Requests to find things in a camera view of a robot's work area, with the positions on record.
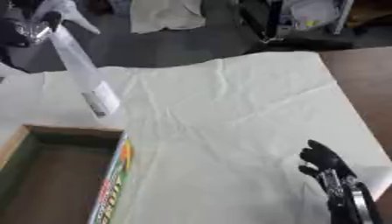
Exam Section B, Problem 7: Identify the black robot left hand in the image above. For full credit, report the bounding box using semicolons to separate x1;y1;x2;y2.
0;10;65;49

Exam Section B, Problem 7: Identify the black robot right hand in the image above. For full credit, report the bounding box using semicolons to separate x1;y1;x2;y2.
297;139;361;224

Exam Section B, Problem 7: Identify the tan cardboard box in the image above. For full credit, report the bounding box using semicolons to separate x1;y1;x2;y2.
0;123;137;224

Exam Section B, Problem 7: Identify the black tripod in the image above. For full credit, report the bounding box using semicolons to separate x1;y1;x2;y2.
237;0;355;51

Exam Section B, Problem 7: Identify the white plastic bag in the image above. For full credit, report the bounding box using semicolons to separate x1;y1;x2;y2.
288;0;355;32

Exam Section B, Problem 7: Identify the beige cloth bag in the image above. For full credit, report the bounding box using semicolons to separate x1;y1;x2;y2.
129;0;207;34

